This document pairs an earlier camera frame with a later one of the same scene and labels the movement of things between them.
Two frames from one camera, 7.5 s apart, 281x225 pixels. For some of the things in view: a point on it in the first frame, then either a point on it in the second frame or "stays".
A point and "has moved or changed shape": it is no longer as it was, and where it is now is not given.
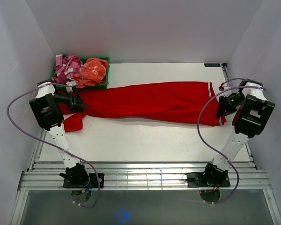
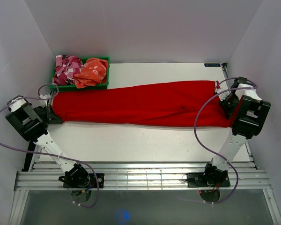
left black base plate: (93, 182) stays
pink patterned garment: (66, 66) stays
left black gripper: (76, 103) -> (51, 117)
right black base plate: (197, 180) stays
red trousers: (190, 102) has moved or changed shape
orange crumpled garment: (93, 71) stays
